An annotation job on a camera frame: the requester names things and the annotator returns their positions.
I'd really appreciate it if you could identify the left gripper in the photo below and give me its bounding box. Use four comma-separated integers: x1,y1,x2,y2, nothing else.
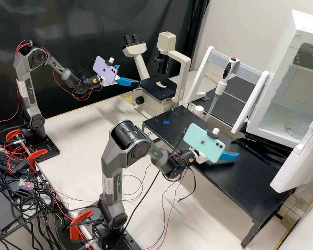
101,64,140,88

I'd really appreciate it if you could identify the incubator door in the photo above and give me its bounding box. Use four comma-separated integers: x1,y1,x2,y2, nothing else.
270,105,313,194

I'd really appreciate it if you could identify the pipette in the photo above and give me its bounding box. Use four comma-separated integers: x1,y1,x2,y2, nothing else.
205,56,240,122

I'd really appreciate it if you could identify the white pipette stand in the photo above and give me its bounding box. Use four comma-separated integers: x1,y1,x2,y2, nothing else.
184,45,271,135

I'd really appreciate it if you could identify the right wrist camera phone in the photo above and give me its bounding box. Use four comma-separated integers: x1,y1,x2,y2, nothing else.
183,123,226,163

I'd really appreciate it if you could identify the cream microscope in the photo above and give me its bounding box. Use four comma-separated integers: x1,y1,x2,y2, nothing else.
122,31,191,116

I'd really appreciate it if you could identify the white incubator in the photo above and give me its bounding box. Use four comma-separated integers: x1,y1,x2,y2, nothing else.
246,10,313,149

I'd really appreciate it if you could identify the black power adapter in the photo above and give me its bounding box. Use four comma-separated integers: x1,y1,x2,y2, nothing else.
0,150,30,173

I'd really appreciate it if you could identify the black flat box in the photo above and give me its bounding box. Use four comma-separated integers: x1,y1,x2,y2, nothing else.
0,192,24,233

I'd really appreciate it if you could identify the petri dish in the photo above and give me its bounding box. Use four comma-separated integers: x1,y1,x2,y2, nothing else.
284,122,307,140

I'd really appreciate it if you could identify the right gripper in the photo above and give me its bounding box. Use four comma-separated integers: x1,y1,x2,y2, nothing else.
190,149,240,165

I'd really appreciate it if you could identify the orange clamp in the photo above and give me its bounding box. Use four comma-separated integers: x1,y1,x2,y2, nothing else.
69,209,95,242
26,149,49,173
5,130,25,148

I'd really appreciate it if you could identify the red wire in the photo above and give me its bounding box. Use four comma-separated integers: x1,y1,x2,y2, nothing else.
162,180,185,247

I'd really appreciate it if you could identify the wrist camera phone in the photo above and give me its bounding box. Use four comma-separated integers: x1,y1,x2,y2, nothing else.
183,123,226,163
93,56,120,85

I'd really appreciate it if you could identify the left wrist camera phone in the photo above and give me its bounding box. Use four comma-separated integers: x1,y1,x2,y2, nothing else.
93,56,120,85

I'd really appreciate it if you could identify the black cable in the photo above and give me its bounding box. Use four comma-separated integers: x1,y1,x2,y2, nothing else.
120,170,161,236
178,168,198,202

